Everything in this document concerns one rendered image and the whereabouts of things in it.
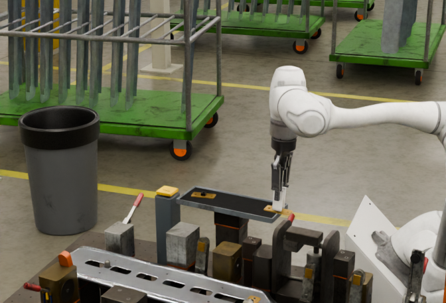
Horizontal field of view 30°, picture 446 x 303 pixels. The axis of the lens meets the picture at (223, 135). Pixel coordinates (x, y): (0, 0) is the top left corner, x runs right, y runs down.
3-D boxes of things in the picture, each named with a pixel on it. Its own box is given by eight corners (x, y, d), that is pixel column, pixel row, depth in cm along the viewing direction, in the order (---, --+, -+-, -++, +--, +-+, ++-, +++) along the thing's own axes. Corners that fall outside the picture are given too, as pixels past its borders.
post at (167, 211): (156, 303, 315) (152, 196, 300) (166, 294, 321) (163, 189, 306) (174, 307, 311) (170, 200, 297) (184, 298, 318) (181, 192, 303)
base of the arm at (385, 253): (371, 223, 317) (382, 215, 315) (411, 262, 320) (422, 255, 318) (366, 248, 301) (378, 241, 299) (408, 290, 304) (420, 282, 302)
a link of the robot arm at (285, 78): (263, 112, 249) (275, 126, 237) (267, 61, 244) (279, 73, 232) (297, 111, 252) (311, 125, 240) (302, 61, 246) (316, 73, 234)
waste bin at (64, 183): (11, 233, 529) (0, 124, 505) (53, 202, 574) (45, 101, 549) (81, 244, 513) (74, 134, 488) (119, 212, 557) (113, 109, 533)
